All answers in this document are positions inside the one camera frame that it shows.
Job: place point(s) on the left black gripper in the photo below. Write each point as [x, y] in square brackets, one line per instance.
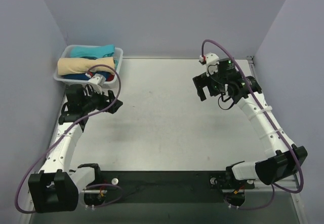
[106, 101]

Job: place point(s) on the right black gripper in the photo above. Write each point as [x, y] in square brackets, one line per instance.
[202, 82]

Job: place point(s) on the cream yellow t shirt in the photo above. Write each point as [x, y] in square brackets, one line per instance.
[80, 65]

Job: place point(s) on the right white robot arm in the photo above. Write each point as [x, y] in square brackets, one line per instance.
[283, 157]

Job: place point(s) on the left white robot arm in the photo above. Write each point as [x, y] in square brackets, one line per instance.
[55, 188]

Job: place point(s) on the red folded t shirt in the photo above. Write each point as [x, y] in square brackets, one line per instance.
[110, 77]

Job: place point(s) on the dark blue folded t shirt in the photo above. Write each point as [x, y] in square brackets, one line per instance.
[82, 76]

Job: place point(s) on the teal folded t shirt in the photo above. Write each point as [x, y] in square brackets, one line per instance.
[96, 52]

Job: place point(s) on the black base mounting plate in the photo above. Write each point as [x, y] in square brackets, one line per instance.
[166, 187]

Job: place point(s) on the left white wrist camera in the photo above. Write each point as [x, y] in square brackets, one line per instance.
[97, 81]

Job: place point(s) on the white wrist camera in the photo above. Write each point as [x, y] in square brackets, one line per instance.
[97, 81]
[211, 61]

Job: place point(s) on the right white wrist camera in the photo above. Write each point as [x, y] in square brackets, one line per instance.
[211, 61]

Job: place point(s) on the aluminium front rail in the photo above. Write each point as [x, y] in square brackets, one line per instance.
[278, 181]

